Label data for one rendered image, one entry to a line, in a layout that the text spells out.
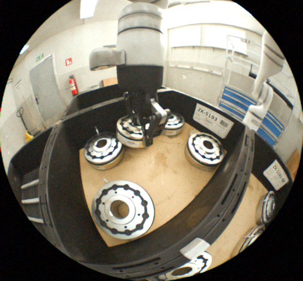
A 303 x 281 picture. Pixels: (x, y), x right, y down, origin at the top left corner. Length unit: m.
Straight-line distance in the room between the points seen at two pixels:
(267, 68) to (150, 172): 0.46
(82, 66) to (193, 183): 3.08
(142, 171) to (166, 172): 0.05
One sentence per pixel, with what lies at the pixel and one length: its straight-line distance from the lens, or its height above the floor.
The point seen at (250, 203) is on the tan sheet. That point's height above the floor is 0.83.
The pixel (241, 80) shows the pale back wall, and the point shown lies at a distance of 2.89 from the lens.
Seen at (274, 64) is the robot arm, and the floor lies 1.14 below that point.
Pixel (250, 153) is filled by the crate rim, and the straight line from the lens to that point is 0.18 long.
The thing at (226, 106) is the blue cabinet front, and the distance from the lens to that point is 2.11.
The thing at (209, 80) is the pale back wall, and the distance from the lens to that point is 3.08.
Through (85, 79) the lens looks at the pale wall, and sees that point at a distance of 3.02.
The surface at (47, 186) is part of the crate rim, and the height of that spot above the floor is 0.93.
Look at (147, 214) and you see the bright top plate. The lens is 0.15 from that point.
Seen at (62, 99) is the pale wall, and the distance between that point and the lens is 3.17.
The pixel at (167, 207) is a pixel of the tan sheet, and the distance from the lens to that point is 0.18.
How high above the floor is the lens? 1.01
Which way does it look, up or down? 40 degrees down
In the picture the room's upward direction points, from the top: straight up
